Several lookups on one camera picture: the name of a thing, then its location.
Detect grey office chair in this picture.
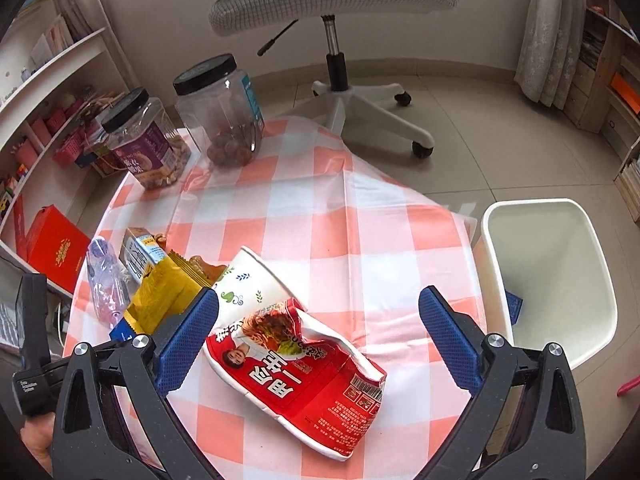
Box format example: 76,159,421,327
209,0,459,159

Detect red white noodle cup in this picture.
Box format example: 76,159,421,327
203,247,386,462

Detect crushed clear plastic bottle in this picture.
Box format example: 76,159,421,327
86,236,130,330

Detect blue cardboard box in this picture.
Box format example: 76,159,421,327
504,290,523,325

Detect red plastic stool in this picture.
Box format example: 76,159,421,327
616,376,640,398

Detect beige left curtain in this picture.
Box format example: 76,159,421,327
54,0,140,89

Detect light blue milk carton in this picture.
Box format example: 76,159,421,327
119,228,166,285

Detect beige right curtain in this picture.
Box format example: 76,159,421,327
515,0,586,110

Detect blue biscuit box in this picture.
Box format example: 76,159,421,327
110,318,137,341

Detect wooden shelf desk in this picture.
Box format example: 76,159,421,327
564,0,639,222

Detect white trash bin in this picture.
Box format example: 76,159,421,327
473,198,617,370

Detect person's hand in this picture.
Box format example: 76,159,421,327
20,413,55,474

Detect pink basket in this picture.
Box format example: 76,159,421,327
53,129,84,168

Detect cashew jar purple label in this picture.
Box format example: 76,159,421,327
99,87,191,191

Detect white bookshelf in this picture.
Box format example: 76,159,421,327
1,27,129,271

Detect clear jar brown fruits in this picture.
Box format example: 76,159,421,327
172,53,265,168

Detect beige curtain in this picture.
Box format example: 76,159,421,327
54,0,140,89
515,0,586,110

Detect yellow snack bag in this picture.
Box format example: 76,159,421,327
124,250,227,335

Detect red gift box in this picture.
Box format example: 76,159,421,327
13,196,90,295

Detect checkered orange white tablecloth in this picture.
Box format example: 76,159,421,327
96,117,485,479

